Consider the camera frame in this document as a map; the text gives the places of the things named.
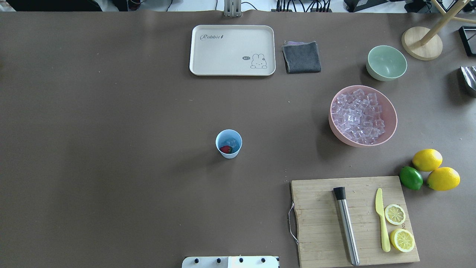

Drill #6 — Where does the red strawberry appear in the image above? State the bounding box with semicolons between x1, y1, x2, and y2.
219;145;233;154

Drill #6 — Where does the light blue plastic cup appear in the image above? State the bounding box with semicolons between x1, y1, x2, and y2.
215;129;242;159

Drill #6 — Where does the pink bowl of ice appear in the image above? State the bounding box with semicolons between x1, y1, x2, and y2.
328;85;398;147

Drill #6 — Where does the wooden cup tree stand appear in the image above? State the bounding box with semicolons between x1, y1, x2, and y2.
401;0;476;61

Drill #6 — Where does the beige rabbit tray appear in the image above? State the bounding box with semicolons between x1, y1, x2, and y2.
189;25;276;76

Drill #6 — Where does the grey folded cloth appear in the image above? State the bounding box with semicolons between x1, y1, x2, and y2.
281;41;322;74

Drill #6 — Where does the yellow plastic knife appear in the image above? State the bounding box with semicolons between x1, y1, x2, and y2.
374;188;391;252

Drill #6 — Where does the green ceramic bowl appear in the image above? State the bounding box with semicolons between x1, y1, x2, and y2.
366;45;408;82

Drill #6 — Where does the lemon slice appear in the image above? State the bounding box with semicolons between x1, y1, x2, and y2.
390;229;415;253
384;204;406;226

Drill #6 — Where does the green lime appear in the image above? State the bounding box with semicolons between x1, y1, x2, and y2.
398;166;424;190

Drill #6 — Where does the yellow lemon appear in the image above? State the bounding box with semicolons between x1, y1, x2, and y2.
412;148;443;172
426;167;460;191

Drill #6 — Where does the aluminium frame post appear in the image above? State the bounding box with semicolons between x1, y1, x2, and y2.
223;0;242;17

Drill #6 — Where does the white camera post base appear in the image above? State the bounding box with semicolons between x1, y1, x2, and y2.
181;255;280;268

